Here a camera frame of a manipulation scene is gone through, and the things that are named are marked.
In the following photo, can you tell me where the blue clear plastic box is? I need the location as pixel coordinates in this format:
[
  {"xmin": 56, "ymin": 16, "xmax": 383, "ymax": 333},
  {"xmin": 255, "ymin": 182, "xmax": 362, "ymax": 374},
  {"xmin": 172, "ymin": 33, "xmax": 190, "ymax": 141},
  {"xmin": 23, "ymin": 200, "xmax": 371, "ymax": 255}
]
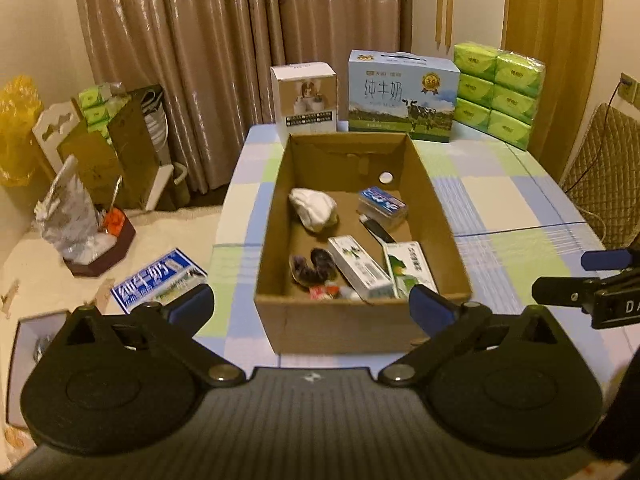
[{"xmin": 357, "ymin": 186, "xmax": 408, "ymax": 231}]

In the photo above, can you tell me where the blue milk flat carton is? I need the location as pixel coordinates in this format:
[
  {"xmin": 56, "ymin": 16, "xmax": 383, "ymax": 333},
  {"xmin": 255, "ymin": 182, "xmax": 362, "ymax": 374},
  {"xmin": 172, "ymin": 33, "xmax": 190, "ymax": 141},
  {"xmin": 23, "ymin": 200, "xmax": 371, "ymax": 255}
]
[{"xmin": 111, "ymin": 248, "xmax": 208, "ymax": 313}]

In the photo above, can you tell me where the dark open gift box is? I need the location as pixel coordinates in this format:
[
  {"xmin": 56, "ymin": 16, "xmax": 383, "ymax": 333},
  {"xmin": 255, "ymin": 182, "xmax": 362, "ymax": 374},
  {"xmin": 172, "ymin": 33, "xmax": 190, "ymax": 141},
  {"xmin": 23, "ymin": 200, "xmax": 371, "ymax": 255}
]
[{"xmin": 6, "ymin": 310, "xmax": 70, "ymax": 429}]

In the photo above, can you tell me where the white green medicine box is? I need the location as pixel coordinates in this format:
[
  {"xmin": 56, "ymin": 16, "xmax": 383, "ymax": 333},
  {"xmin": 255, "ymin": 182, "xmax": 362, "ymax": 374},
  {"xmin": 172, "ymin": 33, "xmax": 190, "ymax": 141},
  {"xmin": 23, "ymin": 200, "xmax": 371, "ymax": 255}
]
[{"xmin": 328, "ymin": 235, "xmax": 394, "ymax": 301}]

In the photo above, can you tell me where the blue milk carton box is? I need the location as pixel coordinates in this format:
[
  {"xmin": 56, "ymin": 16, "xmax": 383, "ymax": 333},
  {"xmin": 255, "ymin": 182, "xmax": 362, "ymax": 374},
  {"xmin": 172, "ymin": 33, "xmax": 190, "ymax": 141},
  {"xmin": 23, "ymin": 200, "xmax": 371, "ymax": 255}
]
[{"xmin": 348, "ymin": 50, "xmax": 460, "ymax": 142}]

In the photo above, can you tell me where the yellow plastic bag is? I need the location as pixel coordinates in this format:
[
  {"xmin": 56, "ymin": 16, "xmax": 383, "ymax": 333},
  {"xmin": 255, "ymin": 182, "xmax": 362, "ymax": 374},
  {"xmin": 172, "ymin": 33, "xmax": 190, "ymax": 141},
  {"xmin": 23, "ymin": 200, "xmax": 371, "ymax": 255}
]
[{"xmin": 0, "ymin": 75, "xmax": 43, "ymax": 188}]

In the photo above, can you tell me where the brown cardboard carton stack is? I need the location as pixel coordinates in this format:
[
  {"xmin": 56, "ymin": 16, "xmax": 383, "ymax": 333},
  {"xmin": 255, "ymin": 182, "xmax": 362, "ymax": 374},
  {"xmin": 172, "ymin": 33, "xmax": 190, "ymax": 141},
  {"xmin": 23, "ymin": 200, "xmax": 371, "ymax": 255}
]
[{"xmin": 58, "ymin": 84, "xmax": 174, "ymax": 211}]

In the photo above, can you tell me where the wall socket panel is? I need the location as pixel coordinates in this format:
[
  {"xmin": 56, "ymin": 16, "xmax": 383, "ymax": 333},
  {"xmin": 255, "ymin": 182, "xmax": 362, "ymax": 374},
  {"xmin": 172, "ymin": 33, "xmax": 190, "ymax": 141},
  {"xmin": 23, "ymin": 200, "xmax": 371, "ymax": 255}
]
[{"xmin": 617, "ymin": 73, "xmax": 638, "ymax": 104}]

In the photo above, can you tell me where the white carved chair back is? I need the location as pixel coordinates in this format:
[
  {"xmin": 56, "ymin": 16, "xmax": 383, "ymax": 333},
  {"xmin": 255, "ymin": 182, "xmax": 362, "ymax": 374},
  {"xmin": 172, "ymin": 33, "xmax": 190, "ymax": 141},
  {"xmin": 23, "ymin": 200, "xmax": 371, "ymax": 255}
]
[{"xmin": 32, "ymin": 100, "xmax": 82, "ymax": 174}]

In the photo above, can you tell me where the red snack packet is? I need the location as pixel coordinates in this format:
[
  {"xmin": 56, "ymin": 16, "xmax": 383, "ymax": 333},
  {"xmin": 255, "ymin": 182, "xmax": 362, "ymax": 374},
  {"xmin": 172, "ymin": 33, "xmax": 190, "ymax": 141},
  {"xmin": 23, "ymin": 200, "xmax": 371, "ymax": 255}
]
[{"xmin": 308, "ymin": 282, "xmax": 342, "ymax": 300}]

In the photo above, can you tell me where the white knitted sock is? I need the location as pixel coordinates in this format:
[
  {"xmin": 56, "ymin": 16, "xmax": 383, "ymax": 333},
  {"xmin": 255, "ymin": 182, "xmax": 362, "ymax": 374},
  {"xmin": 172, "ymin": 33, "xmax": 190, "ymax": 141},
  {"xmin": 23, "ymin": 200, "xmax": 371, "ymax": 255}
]
[{"xmin": 288, "ymin": 188, "xmax": 338, "ymax": 233}]

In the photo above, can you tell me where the green tissue pack stack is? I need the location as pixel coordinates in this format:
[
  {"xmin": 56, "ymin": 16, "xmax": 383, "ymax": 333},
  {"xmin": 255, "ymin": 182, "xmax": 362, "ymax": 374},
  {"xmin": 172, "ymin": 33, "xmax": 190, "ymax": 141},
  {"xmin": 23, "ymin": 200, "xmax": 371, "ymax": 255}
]
[{"xmin": 454, "ymin": 42, "xmax": 546, "ymax": 151}]

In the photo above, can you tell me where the white product box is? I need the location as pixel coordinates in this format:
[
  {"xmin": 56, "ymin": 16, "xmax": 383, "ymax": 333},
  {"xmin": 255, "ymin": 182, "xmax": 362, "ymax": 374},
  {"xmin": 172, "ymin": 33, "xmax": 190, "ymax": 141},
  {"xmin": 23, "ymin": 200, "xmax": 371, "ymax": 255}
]
[{"xmin": 270, "ymin": 62, "xmax": 338, "ymax": 145}]

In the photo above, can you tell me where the brown cardboard box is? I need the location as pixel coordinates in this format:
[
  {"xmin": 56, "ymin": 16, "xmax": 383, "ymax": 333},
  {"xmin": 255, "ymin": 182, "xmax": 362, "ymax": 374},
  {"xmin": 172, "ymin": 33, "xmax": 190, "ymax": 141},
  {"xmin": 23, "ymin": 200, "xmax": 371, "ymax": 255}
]
[{"xmin": 255, "ymin": 132, "xmax": 472, "ymax": 354}]

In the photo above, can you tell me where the beige curtain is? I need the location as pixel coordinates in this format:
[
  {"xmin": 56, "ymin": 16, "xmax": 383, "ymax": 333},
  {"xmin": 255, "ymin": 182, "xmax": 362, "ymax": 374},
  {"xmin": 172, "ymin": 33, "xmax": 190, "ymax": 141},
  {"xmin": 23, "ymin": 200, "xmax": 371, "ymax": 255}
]
[{"xmin": 76, "ymin": 0, "xmax": 411, "ymax": 193}]

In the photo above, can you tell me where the quilted brown chair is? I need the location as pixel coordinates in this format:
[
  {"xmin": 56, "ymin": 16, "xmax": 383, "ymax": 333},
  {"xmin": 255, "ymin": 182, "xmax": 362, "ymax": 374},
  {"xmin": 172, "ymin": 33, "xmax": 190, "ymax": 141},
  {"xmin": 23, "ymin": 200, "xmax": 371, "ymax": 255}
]
[{"xmin": 562, "ymin": 103, "xmax": 640, "ymax": 250}]

